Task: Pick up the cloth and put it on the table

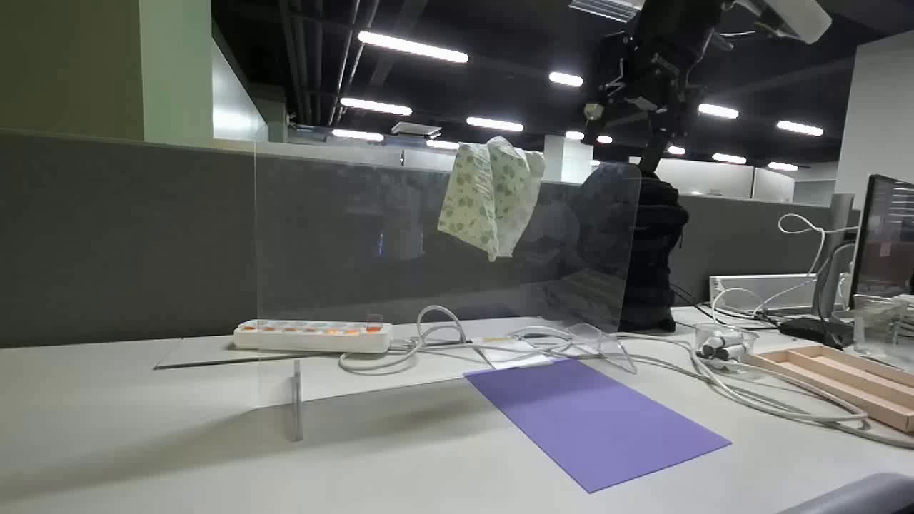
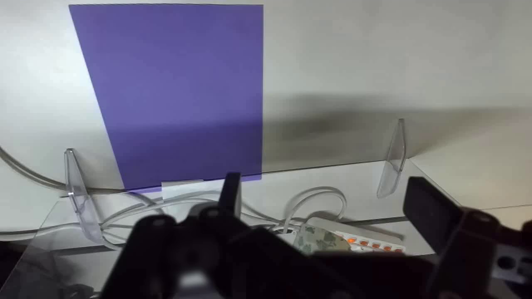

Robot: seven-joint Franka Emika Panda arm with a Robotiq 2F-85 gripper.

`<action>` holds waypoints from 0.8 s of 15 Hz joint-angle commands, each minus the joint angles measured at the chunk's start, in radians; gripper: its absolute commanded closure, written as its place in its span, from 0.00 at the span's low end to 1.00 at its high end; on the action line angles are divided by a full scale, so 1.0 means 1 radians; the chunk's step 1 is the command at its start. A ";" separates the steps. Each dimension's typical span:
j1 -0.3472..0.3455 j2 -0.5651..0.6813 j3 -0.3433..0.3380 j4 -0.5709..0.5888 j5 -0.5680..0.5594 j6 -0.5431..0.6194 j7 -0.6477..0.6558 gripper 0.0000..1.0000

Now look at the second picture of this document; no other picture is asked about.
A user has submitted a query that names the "clear acrylic right stand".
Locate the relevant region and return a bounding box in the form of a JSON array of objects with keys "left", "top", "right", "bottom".
[{"left": 376, "top": 118, "right": 408, "bottom": 198}]

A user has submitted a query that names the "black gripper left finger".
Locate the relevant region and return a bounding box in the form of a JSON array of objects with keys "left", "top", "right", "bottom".
[{"left": 100, "top": 172, "right": 313, "bottom": 299}]

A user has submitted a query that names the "white green patterned cloth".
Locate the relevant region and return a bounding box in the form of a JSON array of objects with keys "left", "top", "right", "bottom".
[{"left": 294, "top": 226, "right": 351, "bottom": 255}]

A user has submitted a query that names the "purple paper sheet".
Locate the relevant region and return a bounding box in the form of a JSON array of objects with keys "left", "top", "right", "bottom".
[{"left": 70, "top": 4, "right": 265, "bottom": 188}]

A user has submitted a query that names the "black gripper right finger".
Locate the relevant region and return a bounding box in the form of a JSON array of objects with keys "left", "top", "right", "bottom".
[{"left": 403, "top": 175, "right": 532, "bottom": 299}]

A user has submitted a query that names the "clear acrylic left stand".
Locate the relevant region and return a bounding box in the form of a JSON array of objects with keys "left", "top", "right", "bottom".
[{"left": 65, "top": 148, "right": 105, "bottom": 245}]

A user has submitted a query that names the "white cable bundle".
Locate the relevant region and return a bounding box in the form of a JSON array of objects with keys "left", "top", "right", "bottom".
[{"left": 0, "top": 147, "right": 351, "bottom": 246}]

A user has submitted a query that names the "clear acrylic stand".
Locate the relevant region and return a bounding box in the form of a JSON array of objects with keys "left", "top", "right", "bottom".
[
  {"left": 376, "top": 118, "right": 408, "bottom": 198},
  {"left": 65, "top": 148, "right": 105, "bottom": 245}
]

